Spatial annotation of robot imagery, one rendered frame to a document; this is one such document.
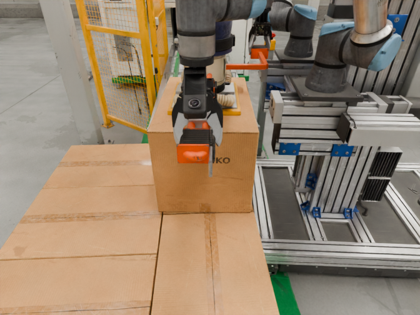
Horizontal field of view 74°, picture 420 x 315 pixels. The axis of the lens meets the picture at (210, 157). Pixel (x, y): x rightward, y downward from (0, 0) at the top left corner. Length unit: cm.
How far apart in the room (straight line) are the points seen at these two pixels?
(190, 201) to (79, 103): 165
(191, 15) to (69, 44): 195
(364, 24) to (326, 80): 24
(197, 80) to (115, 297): 75
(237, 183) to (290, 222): 67
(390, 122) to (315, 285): 96
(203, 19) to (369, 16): 56
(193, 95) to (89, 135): 223
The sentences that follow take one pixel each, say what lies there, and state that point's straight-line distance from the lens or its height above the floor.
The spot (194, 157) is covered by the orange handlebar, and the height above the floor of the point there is 108.
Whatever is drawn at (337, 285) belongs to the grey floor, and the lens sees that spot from 180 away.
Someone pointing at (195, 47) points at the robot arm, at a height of 130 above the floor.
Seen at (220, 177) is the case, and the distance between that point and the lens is 111.
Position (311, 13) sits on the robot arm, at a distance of 160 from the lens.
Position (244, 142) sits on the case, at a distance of 102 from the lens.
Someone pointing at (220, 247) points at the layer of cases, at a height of 54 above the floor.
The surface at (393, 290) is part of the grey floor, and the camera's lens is 192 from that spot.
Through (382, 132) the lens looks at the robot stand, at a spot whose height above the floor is 94.
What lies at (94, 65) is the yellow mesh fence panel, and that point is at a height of 65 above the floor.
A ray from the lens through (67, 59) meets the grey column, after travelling 251.
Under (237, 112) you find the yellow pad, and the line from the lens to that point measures 111.
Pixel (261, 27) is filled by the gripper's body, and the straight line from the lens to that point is 145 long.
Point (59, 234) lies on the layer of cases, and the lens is 131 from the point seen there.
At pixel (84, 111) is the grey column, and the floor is 42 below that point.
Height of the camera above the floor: 143
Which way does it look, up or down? 34 degrees down
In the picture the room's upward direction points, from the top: straight up
